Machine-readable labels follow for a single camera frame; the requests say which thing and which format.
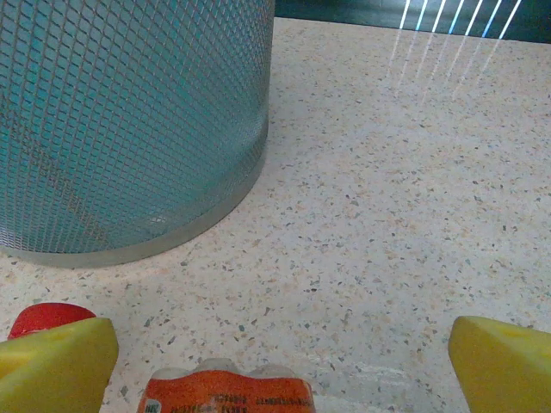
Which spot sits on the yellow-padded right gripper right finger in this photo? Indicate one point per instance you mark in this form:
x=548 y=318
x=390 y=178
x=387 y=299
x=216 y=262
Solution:
x=503 y=370

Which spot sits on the orange-red label plastic bottle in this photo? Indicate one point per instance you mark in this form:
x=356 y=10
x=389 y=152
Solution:
x=228 y=393

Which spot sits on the red label cola bottle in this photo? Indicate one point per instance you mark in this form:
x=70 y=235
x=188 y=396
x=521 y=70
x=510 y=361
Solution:
x=39 y=316

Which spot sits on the silver metal mesh bin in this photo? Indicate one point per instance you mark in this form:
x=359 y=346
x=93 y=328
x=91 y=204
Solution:
x=129 y=107

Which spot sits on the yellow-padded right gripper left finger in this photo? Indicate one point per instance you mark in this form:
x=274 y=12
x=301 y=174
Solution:
x=56 y=365

